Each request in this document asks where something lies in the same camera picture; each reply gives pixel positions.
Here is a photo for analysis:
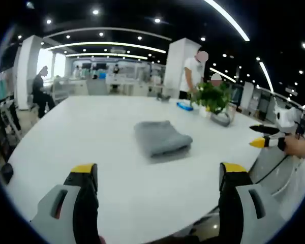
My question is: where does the grey towel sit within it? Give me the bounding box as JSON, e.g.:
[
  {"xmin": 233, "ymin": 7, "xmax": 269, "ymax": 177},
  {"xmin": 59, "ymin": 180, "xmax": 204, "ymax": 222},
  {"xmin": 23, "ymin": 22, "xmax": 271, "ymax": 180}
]
[{"xmin": 134, "ymin": 120, "xmax": 194, "ymax": 159}]

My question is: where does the black cable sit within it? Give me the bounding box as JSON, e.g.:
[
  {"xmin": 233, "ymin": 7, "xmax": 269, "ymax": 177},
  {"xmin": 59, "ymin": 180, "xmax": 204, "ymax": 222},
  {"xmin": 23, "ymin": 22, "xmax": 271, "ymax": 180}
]
[{"xmin": 254, "ymin": 152, "xmax": 299, "ymax": 185}]

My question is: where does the grey round container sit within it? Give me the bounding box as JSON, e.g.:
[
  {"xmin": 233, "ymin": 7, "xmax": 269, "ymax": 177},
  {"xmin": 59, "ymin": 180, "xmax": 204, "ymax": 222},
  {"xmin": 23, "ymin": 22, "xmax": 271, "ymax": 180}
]
[{"xmin": 209, "ymin": 111, "xmax": 231, "ymax": 127}]

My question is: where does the blue flat packet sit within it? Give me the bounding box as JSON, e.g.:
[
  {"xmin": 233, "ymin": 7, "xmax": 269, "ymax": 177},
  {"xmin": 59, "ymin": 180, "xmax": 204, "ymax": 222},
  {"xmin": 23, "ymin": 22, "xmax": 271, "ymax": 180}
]
[{"xmin": 176, "ymin": 101, "xmax": 194, "ymax": 112}]

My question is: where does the green potted plant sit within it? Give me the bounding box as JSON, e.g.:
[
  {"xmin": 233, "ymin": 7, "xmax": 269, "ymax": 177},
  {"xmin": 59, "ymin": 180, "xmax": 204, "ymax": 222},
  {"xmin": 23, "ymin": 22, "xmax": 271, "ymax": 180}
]
[{"xmin": 190, "ymin": 81, "xmax": 232, "ymax": 115}]

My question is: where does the black rounded object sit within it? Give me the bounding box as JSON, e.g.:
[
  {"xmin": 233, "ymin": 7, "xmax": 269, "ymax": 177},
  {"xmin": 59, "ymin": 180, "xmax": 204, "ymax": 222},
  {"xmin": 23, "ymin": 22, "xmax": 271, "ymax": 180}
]
[{"xmin": 0, "ymin": 162, "xmax": 15, "ymax": 184}]

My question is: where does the dark small object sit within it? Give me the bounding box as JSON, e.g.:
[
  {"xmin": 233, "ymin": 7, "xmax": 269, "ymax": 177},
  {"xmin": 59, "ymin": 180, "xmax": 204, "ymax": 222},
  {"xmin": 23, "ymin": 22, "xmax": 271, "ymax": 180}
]
[{"xmin": 156, "ymin": 92, "xmax": 172, "ymax": 103}]

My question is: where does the person's right hand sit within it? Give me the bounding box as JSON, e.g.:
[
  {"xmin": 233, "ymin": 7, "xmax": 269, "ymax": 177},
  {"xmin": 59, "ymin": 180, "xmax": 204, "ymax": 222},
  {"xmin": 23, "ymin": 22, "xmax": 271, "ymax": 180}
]
[{"xmin": 286, "ymin": 136, "xmax": 305, "ymax": 158}]

